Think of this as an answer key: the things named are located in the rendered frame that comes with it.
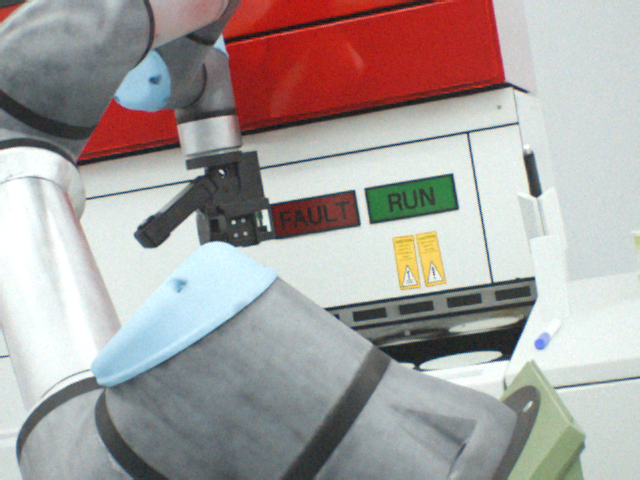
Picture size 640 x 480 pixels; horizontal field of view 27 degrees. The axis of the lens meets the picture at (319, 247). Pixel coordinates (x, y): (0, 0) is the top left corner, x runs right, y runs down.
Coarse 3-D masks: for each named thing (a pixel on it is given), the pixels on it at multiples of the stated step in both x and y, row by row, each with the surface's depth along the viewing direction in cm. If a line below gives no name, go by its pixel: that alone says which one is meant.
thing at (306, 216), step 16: (272, 208) 176; (288, 208) 176; (304, 208) 175; (320, 208) 175; (336, 208) 174; (352, 208) 174; (288, 224) 176; (304, 224) 175; (320, 224) 175; (336, 224) 175
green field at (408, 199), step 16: (448, 176) 171; (368, 192) 173; (384, 192) 173; (400, 192) 172; (416, 192) 172; (432, 192) 171; (448, 192) 171; (384, 208) 173; (400, 208) 173; (416, 208) 172; (432, 208) 172
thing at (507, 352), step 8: (464, 352) 168; (472, 352) 167; (504, 352) 162; (512, 352) 161; (400, 360) 170; (408, 360) 169; (416, 360) 168; (424, 360) 167; (496, 360) 157; (504, 360) 156; (416, 368) 161; (448, 368) 157
